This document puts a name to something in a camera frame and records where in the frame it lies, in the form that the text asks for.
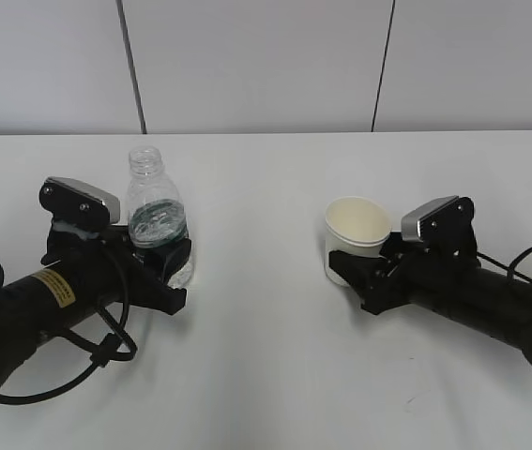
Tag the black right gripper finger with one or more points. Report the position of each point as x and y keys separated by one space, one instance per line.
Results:
x=393 y=246
x=356 y=272

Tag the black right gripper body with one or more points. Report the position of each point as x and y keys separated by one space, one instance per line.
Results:
x=419 y=270

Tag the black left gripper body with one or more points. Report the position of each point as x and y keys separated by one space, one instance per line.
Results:
x=110 y=270

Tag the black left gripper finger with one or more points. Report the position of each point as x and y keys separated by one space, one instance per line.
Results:
x=171 y=263
x=115 y=234

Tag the white paper cup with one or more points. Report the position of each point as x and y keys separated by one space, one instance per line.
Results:
x=333 y=242
x=357 y=221

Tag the clear water bottle green label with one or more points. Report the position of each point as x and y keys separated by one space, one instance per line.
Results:
x=156 y=215

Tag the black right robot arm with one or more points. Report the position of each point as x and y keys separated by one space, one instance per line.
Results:
x=496 y=304

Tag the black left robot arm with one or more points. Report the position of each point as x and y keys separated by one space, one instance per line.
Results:
x=83 y=293

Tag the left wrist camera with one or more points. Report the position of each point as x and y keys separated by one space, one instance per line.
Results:
x=79 y=204

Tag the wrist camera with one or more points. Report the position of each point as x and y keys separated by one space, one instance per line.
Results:
x=79 y=204
x=443 y=224

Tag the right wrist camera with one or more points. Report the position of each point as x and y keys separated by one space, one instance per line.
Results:
x=443 y=224

